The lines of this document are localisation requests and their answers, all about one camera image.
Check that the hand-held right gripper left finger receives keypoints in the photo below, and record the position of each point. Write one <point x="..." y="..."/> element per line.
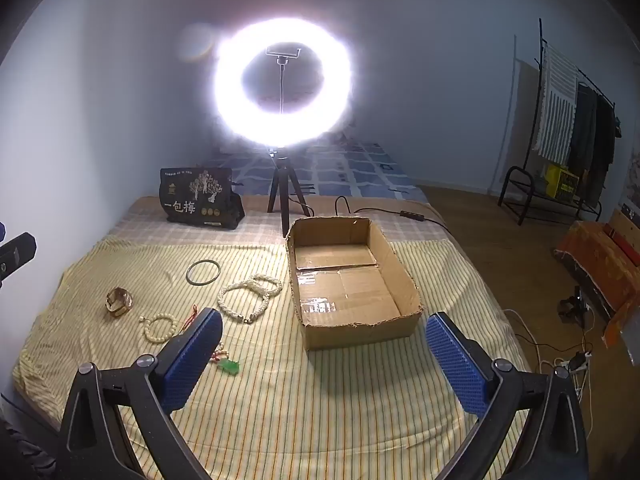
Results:
<point x="192" y="355"/>

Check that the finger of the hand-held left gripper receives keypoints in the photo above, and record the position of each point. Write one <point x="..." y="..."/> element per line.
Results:
<point x="15" y="257"/>

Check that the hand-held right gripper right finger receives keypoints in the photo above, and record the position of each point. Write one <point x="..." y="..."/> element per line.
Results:
<point x="455" y="360"/>

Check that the dark bangle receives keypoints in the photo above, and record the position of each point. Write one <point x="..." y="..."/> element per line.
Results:
<point x="188" y="273"/>

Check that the cardboard box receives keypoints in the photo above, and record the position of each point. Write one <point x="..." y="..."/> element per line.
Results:
<point x="345" y="290"/>

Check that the white power strip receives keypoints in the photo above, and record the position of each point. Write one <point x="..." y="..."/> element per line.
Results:
<point x="575" y="362"/>

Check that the yellow striped cloth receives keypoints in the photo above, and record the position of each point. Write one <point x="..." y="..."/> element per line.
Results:
<point x="300" y="410"/>

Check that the black object on floor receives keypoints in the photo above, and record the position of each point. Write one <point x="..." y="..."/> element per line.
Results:
<point x="572" y="307"/>

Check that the beige checked blanket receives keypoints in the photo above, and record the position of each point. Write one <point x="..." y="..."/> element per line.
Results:
<point x="150" y="230"/>

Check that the black snack bag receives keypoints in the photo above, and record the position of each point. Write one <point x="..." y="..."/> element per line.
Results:
<point x="200" y="195"/>

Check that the orange cloth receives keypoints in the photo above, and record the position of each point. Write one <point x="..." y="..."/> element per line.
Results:
<point x="595" y="255"/>

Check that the black clothes rack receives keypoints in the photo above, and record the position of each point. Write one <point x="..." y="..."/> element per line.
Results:
<point x="517" y="172"/>

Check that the black tripod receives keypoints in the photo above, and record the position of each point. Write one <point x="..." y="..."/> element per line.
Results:
<point x="280" y="175"/>

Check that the yellow box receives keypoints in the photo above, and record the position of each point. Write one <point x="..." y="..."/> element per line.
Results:
<point x="562" y="180"/>

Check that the blue patchwork quilt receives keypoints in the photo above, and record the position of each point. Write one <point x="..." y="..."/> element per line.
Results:
<point x="350" y="170"/>

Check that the black garment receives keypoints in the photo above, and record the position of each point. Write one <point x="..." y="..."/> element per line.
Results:
<point x="605" y="145"/>

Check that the dark green garment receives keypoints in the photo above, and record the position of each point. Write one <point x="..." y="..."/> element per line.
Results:
<point x="584" y="130"/>

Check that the striped towel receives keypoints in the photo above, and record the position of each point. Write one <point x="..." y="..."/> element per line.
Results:
<point x="555" y="105"/>

